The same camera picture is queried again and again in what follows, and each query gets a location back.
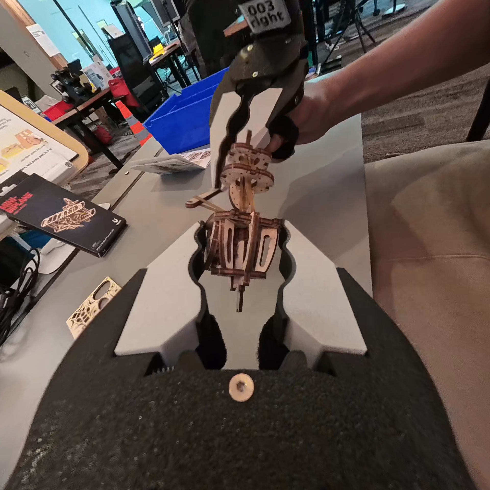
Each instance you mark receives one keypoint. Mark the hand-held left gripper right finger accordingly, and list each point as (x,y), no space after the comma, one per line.
(321,302)

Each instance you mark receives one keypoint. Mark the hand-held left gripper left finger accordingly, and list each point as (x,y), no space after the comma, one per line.
(160,302)

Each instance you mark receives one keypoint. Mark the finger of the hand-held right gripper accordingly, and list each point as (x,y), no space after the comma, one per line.
(220,126)
(264,107)

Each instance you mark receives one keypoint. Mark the wooden biplane model assembly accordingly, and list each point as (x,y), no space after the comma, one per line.
(239,245)

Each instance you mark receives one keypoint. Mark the person's right forearm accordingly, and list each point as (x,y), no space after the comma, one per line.
(402,65)

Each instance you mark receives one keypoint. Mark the laser-cut wooden parts sheet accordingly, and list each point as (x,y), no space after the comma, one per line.
(82,319)

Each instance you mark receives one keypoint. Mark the black model kit box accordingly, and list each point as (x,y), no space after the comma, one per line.
(57,206)

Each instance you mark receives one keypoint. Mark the person's right hand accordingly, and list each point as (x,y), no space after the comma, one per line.
(321,111)

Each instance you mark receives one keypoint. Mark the blue plastic bin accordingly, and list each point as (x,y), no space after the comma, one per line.
(180,118)

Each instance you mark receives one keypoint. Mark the instruction booklet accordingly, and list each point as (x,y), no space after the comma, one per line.
(168,164)

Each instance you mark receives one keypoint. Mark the orange traffic cone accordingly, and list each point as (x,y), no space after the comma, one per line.
(132,118)

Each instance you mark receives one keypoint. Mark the black tripod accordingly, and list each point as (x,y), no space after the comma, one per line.
(352,23)

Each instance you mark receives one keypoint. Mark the red bag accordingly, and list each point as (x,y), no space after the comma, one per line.
(122,92)

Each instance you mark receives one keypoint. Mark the tall black equipment case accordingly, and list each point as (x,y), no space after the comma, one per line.
(134,57)

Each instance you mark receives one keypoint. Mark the wooden workbench with black legs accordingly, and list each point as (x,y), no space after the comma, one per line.
(82,115)

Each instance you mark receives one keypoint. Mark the illustrated poster board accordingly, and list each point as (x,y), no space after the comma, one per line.
(23,141)

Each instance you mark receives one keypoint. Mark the black chair leg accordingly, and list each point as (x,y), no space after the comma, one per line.
(478,118)

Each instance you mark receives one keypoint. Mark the black camera rig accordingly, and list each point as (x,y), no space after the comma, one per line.
(74,86)

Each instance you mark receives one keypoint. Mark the white wall notice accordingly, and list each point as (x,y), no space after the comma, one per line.
(42,40)

